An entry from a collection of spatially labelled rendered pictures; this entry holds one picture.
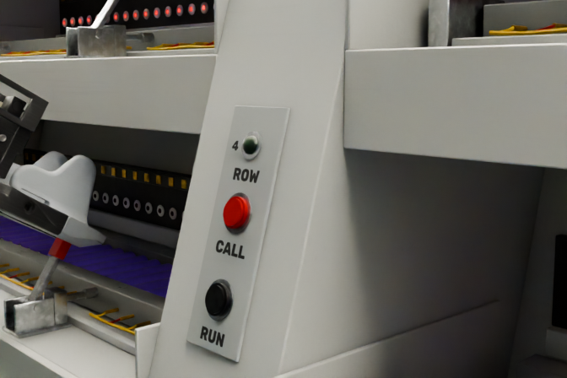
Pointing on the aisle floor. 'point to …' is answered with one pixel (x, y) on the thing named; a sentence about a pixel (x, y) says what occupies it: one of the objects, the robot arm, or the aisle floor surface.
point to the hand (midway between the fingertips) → (81, 241)
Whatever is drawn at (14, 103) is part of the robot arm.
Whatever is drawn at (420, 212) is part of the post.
